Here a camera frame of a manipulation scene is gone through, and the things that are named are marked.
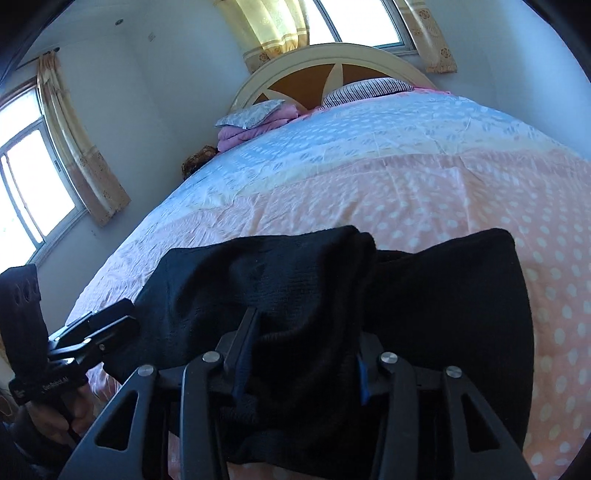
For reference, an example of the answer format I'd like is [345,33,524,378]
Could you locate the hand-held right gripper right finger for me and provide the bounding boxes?
[355,335,536,480]

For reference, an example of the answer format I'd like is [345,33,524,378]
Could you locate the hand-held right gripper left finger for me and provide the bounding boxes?
[58,307,259,480]

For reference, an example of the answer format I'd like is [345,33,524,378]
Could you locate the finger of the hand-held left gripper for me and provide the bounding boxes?
[46,319,141,371]
[58,299,136,334]

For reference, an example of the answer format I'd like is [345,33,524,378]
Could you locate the black pants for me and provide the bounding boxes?
[104,225,536,480]

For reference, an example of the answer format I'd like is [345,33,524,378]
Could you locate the person's left forearm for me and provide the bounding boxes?
[0,406,77,480]

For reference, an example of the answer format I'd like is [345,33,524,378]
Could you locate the person's left hand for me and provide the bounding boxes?
[18,382,96,446]

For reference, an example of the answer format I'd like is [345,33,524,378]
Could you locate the long beige curtain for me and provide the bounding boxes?
[37,51,131,227]

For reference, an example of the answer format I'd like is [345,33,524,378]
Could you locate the polka dot bed sheet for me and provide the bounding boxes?
[67,88,591,480]

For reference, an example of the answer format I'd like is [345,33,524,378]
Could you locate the folded pink blanket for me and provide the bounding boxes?
[217,102,308,152]

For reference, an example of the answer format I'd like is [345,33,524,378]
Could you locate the grey floral pillow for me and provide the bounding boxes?
[215,99,286,129]

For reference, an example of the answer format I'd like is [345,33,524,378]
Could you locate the cream and brown headboard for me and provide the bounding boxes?
[229,43,437,116]

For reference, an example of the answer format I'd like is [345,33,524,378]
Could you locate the striped pillow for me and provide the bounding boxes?
[322,78,415,108]

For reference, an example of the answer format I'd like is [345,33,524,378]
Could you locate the wide yellow curtain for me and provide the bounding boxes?
[226,0,311,73]

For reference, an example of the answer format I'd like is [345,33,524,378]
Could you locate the window behind headboard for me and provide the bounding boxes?
[300,0,419,54]

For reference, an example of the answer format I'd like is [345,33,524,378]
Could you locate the narrow yellow curtain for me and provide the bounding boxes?
[397,0,458,73]

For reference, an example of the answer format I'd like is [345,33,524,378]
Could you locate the side wall window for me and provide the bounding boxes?
[0,78,88,264]

